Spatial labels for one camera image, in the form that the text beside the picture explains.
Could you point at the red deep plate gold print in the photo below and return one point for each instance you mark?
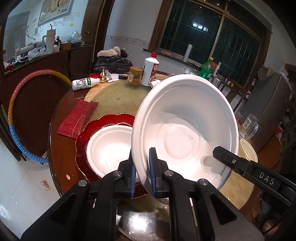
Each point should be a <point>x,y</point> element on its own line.
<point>79,150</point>

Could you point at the clear glass mug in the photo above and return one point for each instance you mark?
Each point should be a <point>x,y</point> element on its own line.
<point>248,126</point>

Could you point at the red round lid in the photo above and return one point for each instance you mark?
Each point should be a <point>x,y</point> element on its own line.
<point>93,75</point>

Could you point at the small beige plastic bowl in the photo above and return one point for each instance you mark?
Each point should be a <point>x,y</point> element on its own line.
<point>248,150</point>

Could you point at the dark wooden chair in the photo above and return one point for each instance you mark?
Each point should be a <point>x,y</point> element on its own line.
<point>233,92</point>

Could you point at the white paper roll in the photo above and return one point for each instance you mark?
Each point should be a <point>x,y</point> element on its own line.
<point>188,53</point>

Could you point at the large white paper bowl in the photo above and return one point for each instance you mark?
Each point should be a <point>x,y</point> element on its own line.
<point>185,115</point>

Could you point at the framed wall painting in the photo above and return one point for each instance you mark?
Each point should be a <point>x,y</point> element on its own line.
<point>55,10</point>

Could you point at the white liquor bottle red cap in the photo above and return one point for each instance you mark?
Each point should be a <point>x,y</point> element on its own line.
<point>150,69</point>

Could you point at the dark wood framed window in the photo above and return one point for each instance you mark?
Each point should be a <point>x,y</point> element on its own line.
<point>196,34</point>

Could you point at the peanut butter jar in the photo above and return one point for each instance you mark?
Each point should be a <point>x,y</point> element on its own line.
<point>134,76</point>

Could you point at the white slim bottle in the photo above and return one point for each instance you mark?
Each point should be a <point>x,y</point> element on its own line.
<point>217,69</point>

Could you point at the clear bottle black lid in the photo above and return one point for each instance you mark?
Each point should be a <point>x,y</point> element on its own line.
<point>196,68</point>

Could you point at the green plastic bottle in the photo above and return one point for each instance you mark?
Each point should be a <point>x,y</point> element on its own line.
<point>207,69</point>

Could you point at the multicoloured hula hoop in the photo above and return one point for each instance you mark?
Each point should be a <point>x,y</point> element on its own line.
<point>10,113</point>

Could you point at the dark wooden sideboard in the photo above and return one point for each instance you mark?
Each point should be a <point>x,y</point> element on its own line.
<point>34,64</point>

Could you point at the black quilted fur-lined boot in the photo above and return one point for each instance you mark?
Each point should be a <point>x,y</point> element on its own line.
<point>113,61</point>

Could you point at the grey refrigerator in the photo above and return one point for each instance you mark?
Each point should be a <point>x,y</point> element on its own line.
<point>266,106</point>

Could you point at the white green milk bottle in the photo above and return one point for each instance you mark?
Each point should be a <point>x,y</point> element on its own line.
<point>83,83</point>

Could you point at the small white cup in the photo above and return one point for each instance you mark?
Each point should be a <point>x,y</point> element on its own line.
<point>155,83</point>

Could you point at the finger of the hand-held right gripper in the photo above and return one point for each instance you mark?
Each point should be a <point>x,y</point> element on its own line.
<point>231,160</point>

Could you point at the small white paper bowl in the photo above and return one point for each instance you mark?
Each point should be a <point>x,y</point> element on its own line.
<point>106,148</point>

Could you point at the red plastic packet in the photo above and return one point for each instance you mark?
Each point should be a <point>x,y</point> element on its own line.
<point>74,120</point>

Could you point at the small gold bottle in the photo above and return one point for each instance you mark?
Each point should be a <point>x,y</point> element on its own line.
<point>103,76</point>

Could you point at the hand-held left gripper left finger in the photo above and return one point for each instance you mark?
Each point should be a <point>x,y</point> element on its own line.
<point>133,176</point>

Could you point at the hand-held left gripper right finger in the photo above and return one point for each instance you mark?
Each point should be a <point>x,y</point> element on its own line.
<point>153,173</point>

